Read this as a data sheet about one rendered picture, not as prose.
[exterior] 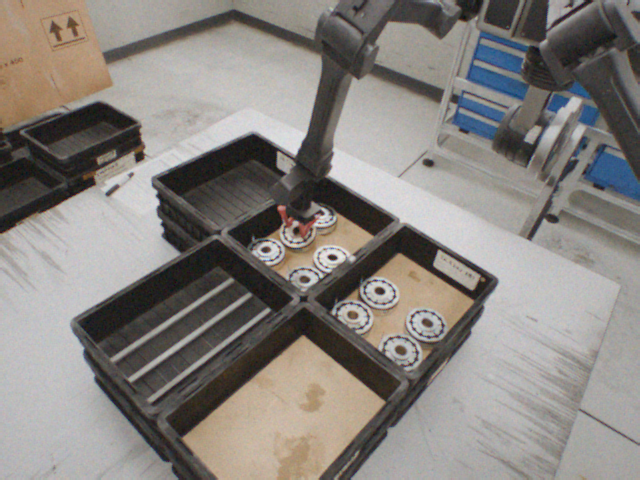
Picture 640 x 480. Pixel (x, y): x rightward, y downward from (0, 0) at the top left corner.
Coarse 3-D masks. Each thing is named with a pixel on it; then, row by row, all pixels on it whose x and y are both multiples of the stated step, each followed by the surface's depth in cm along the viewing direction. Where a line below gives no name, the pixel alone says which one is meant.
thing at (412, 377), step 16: (400, 224) 134; (384, 240) 129; (432, 240) 130; (480, 272) 124; (320, 288) 115; (480, 304) 116; (336, 320) 108; (464, 320) 112; (352, 336) 106; (448, 336) 108; (432, 352) 105; (400, 368) 101; (416, 368) 101
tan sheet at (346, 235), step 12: (336, 228) 145; (348, 228) 146; (360, 228) 146; (276, 240) 139; (324, 240) 141; (336, 240) 141; (348, 240) 142; (360, 240) 142; (288, 252) 136; (312, 252) 137; (348, 252) 138; (300, 264) 133
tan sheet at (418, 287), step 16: (400, 256) 139; (384, 272) 134; (400, 272) 135; (416, 272) 135; (400, 288) 130; (416, 288) 131; (432, 288) 131; (448, 288) 132; (400, 304) 126; (416, 304) 127; (432, 304) 127; (448, 304) 128; (464, 304) 128; (384, 320) 122; (400, 320) 123; (448, 320) 124; (368, 336) 118; (384, 336) 119
